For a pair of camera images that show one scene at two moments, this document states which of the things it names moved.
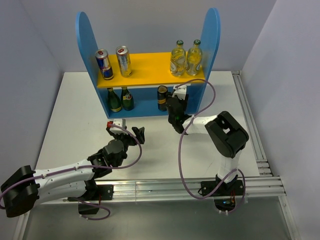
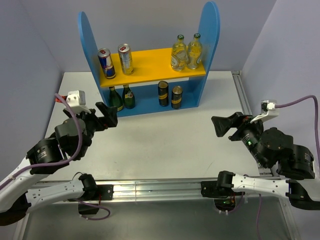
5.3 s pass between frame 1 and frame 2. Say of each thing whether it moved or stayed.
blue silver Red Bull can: moved
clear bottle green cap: moved
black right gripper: moved
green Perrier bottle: stayed
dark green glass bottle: stayed
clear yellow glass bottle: moved
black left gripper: moved
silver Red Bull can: moved
